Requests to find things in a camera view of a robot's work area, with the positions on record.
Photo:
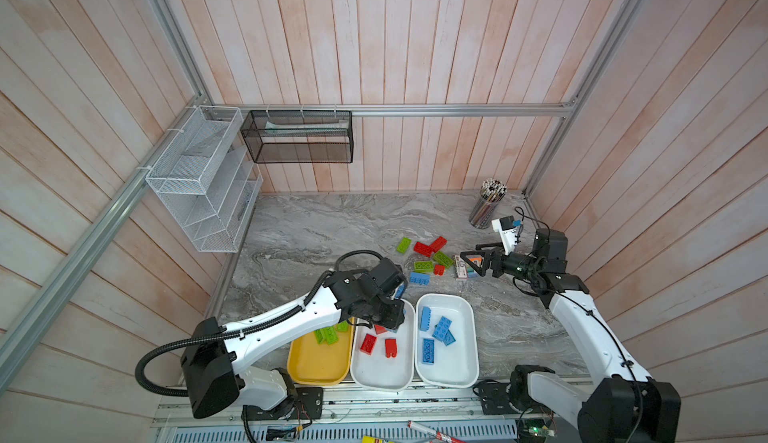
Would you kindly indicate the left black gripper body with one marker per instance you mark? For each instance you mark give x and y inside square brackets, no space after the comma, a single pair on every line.
[388,314]

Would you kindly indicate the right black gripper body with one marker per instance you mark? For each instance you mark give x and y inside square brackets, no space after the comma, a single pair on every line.
[515,265]

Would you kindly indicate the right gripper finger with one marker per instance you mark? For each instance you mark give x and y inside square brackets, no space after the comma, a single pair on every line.
[487,247]
[475,262]

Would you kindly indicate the blue lego brick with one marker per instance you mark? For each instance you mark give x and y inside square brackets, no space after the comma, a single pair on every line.
[400,291]
[424,319]
[428,351]
[442,329]

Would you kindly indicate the red long lego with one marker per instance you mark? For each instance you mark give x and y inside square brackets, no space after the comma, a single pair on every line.
[438,244]
[423,249]

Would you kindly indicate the blue lego brick side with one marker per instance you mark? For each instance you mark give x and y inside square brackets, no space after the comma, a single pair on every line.
[419,279]

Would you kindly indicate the blue lego brick bottom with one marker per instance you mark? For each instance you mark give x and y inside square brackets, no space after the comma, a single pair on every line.
[428,351]

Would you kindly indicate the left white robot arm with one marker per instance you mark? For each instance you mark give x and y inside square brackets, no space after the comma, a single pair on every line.
[217,361]

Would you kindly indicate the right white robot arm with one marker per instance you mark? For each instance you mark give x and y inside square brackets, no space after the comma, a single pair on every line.
[626,404]

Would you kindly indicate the colored marker pack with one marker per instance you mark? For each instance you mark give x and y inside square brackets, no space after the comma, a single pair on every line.
[462,269]

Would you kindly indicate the metal pencil cup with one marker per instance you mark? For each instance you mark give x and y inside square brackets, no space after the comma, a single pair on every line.
[492,192]

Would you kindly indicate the middle white plastic bin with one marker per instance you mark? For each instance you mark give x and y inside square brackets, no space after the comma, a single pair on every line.
[377,372]

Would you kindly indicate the white plastic bin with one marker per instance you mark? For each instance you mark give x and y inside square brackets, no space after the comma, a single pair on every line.
[377,372]
[456,360]

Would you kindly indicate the right white plastic bin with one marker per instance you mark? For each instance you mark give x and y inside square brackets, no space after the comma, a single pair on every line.
[456,360]

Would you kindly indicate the yellow plastic bin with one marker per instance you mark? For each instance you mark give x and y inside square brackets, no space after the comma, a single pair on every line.
[313,364]

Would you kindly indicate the red marker pen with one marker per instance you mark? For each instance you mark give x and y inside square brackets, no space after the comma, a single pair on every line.
[433,433]

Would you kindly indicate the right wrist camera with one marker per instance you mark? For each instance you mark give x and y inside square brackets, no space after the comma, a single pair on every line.
[509,230]

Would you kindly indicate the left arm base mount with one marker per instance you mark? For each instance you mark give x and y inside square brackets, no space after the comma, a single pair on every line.
[303,403]

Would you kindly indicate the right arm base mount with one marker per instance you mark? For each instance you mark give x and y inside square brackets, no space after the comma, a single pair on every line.
[499,398]

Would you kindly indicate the aluminium frame rail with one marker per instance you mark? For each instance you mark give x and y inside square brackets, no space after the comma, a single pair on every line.
[349,402]

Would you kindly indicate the black mesh wall basket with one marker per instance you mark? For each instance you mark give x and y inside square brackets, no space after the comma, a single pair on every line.
[299,136]

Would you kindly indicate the white wire mesh shelf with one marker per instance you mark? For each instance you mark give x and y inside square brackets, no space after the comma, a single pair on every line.
[208,185]

